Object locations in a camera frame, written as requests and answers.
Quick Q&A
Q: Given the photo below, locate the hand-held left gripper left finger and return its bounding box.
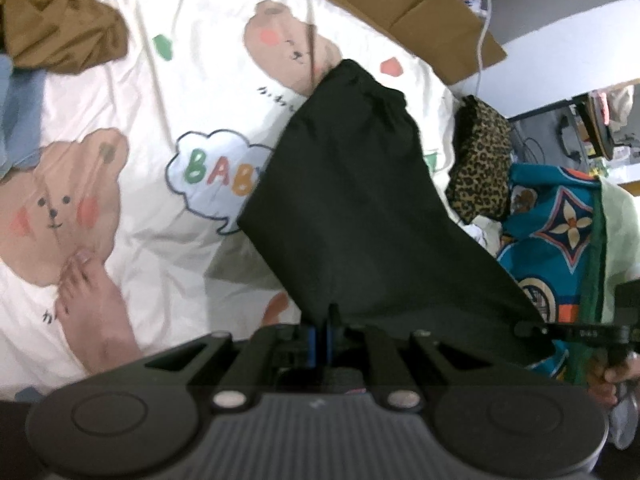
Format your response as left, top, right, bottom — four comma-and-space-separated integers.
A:
145, 323, 321, 407

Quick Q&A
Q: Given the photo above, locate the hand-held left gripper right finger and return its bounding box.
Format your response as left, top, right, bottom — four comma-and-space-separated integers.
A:
324, 303, 469, 409

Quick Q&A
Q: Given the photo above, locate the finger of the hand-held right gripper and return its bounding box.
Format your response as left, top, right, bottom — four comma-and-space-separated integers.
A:
514, 323, 627, 342

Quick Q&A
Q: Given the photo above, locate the black knit pants patterned trim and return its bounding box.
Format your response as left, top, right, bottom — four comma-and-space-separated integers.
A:
236, 58, 558, 377

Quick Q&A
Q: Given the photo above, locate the person's right hand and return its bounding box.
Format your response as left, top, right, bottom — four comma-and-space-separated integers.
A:
584, 351, 640, 409

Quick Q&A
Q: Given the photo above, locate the green cloth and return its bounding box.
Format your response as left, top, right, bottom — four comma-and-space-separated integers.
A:
574, 176, 640, 387

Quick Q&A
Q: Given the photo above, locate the white cloth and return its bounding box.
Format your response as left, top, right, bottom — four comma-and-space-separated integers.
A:
462, 214, 504, 262

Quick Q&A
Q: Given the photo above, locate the teal patterned blanket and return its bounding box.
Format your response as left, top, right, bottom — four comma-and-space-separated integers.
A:
494, 161, 609, 382

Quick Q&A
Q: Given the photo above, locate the leopard print cloth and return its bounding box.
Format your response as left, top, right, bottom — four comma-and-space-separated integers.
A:
444, 94, 514, 227

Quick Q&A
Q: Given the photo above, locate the dark desk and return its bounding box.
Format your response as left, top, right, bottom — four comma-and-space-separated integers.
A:
507, 79, 640, 177

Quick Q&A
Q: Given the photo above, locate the person's foot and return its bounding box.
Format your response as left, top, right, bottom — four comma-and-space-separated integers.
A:
54, 247, 144, 377

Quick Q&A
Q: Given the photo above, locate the white printed bed sheet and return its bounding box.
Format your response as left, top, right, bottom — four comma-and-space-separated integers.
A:
0, 0, 464, 392

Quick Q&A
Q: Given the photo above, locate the brown cardboard box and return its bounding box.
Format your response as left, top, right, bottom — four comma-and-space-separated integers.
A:
260, 0, 509, 87

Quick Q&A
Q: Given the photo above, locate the light blue cloth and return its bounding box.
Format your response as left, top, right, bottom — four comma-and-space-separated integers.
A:
0, 54, 49, 182

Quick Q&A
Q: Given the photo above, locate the brown cloth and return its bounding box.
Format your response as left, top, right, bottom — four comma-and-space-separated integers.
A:
2, 0, 131, 75

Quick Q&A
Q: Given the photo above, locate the white cable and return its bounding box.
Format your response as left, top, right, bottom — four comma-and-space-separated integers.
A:
471, 0, 497, 99

